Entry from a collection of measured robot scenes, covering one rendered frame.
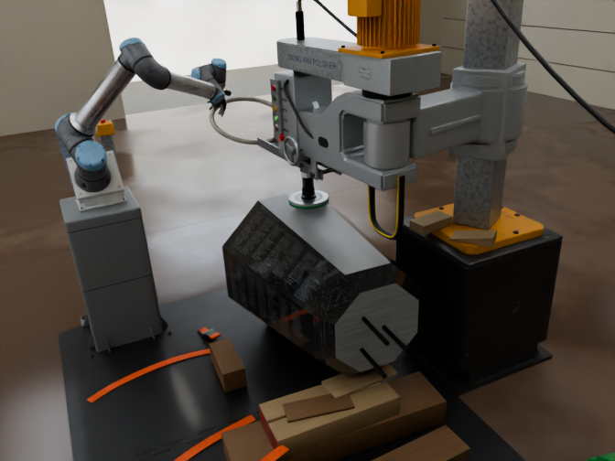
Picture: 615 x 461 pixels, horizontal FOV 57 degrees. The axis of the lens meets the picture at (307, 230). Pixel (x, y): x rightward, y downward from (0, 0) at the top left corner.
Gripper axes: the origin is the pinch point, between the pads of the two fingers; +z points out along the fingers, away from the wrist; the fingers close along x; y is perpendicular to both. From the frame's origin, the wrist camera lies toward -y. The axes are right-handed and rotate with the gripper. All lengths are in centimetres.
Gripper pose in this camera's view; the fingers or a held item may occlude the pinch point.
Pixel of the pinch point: (218, 112)
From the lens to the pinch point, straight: 367.2
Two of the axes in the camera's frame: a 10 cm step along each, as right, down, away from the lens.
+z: -1.5, 7.0, 6.9
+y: -4.9, 5.6, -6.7
